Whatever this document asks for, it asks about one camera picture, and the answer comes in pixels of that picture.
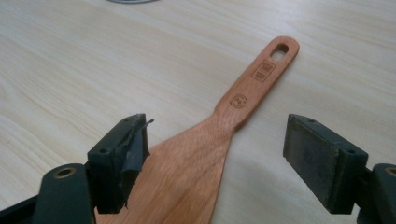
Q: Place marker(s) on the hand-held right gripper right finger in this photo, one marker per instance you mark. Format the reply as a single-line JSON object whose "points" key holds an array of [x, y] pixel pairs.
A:
{"points": [[323, 161]]}

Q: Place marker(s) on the wooden spatula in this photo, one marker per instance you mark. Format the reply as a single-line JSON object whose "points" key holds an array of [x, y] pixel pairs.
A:
{"points": [[199, 155]]}

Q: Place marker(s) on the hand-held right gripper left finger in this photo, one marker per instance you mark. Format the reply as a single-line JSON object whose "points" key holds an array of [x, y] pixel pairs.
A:
{"points": [[107, 168]]}

